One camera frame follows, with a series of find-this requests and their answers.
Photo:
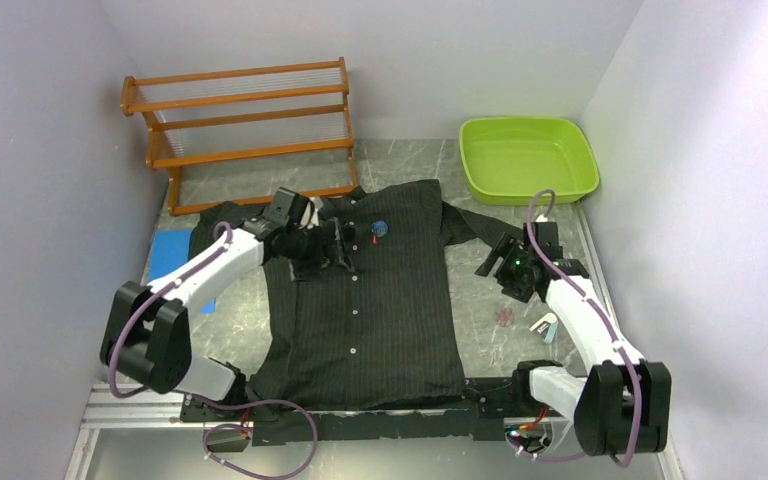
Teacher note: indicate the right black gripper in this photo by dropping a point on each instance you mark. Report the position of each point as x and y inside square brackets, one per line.
[508, 248]

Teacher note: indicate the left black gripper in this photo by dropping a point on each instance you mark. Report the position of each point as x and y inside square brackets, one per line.
[304, 269]

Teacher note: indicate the black pinstriped shirt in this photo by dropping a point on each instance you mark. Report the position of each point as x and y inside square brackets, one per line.
[383, 334]

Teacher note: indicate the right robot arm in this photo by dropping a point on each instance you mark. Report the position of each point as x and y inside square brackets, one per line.
[622, 406]

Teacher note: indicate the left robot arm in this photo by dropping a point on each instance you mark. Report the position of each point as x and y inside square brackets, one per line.
[147, 340]

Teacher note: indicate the green plastic basin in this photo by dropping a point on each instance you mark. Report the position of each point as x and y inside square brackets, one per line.
[508, 160]

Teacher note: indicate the black base beam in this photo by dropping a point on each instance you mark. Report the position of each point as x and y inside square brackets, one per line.
[295, 428]

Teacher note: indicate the blue flat mat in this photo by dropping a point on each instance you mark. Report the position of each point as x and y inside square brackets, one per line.
[169, 251]

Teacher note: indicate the orange wooden shoe rack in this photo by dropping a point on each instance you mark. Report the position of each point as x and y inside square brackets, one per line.
[203, 119]

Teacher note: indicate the aluminium frame rail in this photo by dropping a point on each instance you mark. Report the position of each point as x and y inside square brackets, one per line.
[126, 411]

